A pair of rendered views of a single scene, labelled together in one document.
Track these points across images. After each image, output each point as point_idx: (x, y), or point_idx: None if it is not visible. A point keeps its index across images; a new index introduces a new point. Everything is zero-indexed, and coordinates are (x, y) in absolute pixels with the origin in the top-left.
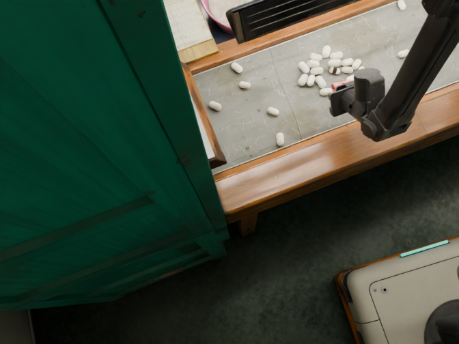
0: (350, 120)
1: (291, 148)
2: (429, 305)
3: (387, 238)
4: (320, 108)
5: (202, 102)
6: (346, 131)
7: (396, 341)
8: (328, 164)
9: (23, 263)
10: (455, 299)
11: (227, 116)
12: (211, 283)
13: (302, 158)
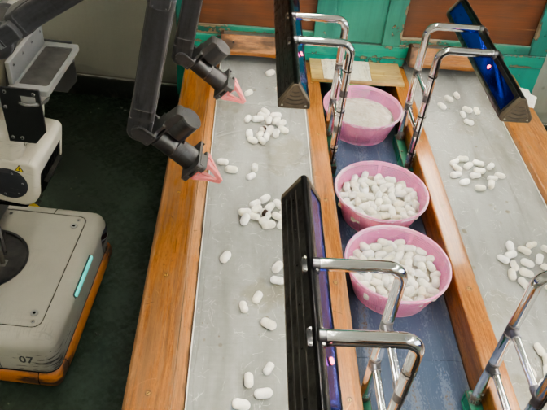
0: (215, 124)
1: (213, 90)
2: (35, 248)
3: (114, 318)
4: (235, 115)
5: (270, 53)
6: (206, 112)
7: (28, 216)
8: (187, 97)
9: None
10: (23, 267)
11: (259, 77)
12: None
13: (201, 89)
